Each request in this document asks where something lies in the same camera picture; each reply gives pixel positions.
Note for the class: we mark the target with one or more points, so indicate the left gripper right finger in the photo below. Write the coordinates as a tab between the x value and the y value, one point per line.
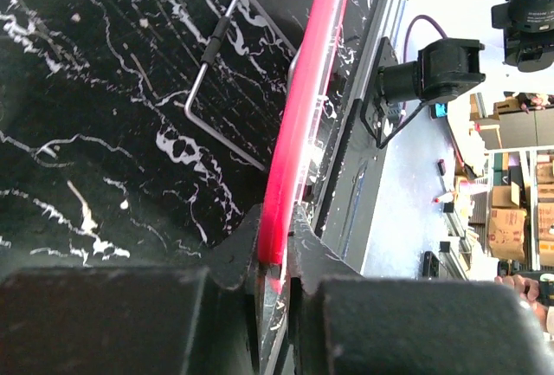
343	323

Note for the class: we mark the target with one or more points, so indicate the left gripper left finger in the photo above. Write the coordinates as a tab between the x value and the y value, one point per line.
197	319

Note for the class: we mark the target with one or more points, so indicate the pink framed whiteboard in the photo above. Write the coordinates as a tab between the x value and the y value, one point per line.
300	122

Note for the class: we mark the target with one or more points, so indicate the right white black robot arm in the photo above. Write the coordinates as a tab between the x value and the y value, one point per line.
450	67

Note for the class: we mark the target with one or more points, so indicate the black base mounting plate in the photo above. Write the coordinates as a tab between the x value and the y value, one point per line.
345	194

